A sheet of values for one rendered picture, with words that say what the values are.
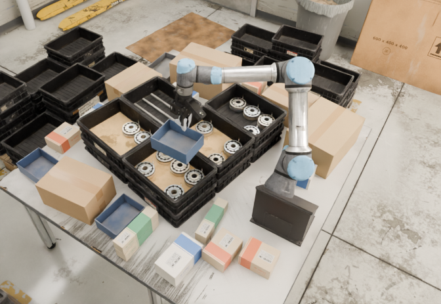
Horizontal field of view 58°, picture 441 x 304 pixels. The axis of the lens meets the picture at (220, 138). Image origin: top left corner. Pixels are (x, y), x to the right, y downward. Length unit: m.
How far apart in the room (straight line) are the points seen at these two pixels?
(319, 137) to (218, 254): 0.87
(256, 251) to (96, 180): 0.86
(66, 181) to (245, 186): 0.93
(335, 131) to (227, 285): 1.04
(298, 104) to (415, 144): 2.25
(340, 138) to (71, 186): 1.44
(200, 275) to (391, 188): 1.96
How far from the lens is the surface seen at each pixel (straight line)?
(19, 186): 2.41
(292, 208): 1.86
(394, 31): 4.46
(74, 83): 3.34
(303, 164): 1.76
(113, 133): 2.34
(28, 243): 3.04
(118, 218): 2.12
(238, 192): 2.19
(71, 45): 3.80
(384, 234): 3.14
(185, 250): 1.89
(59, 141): 2.46
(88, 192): 2.05
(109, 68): 3.63
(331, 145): 2.25
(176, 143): 1.91
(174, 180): 2.07
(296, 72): 1.73
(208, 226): 1.99
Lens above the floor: 2.45
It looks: 45 degrees down
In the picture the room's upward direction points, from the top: 3 degrees clockwise
